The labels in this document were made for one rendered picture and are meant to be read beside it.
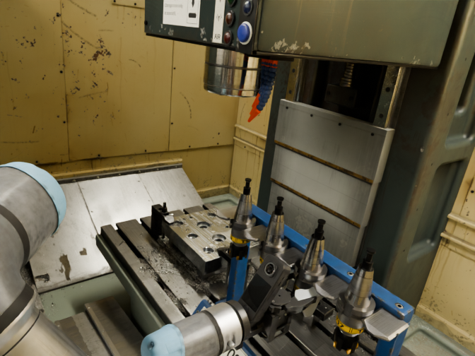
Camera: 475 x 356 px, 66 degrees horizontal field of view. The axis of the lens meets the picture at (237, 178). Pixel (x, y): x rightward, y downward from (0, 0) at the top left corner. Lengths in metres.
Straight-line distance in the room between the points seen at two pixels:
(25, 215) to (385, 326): 0.56
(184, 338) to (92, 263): 1.17
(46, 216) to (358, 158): 0.98
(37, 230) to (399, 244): 1.09
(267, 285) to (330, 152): 0.78
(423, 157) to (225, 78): 0.63
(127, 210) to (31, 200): 1.42
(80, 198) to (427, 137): 1.52
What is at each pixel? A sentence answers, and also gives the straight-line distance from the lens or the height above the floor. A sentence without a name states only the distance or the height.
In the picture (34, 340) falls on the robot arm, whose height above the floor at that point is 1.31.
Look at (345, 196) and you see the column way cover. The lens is 1.34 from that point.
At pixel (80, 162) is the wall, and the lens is 2.01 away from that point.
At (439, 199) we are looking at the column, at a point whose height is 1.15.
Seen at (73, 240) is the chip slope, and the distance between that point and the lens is 1.80.
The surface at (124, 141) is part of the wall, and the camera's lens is 2.04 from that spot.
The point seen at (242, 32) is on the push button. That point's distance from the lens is 0.66.
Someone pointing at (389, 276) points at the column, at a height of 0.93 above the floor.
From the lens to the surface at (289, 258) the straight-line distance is 0.79.
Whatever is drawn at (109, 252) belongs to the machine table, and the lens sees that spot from 1.40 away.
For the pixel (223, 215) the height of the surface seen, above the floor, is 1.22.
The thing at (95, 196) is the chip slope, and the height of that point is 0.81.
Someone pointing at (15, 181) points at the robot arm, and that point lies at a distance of 0.54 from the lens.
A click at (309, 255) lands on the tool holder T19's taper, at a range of 0.73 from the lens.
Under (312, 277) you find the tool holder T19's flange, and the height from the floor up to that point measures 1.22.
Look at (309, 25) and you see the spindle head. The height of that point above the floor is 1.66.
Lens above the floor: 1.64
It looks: 21 degrees down
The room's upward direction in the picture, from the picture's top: 7 degrees clockwise
